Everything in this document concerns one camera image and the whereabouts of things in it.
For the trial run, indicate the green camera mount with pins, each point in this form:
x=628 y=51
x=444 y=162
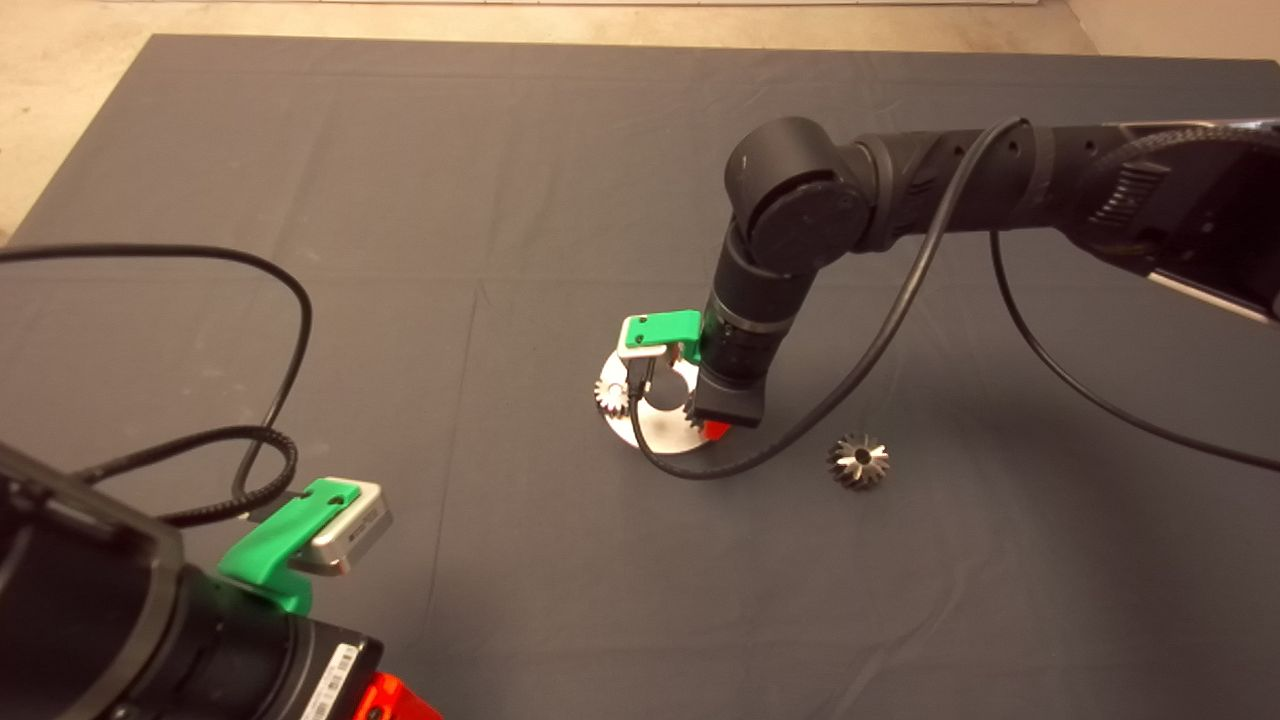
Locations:
x=272 y=542
x=672 y=328

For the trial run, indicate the dark grey table cloth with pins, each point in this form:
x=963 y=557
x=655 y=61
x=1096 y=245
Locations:
x=500 y=200

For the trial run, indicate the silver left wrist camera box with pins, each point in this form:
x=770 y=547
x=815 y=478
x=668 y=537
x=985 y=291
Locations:
x=350 y=528

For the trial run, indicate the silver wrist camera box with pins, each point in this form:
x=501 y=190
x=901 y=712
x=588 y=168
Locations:
x=350 y=528
x=628 y=340

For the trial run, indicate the green left camera mount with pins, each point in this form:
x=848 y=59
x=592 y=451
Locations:
x=272 y=542

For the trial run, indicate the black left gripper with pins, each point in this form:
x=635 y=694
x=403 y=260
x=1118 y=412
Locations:
x=335 y=670

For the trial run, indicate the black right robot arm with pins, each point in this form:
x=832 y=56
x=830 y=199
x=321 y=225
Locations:
x=900 y=180

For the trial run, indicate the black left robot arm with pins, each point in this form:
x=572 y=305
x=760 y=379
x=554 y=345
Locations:
x=80 y=620

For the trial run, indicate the large steel bevel gear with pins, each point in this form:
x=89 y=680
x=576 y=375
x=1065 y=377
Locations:
x=858 y=462

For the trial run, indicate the green right camera mount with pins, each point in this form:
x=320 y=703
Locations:
x=672 y=328

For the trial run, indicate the round metal plate with hole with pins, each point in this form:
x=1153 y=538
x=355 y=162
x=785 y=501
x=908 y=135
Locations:
x=668 y=432

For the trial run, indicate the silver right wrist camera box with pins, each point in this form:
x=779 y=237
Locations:
x=628 y=340

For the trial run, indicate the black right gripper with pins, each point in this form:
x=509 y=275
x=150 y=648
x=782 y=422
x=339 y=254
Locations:
x=730 y=395

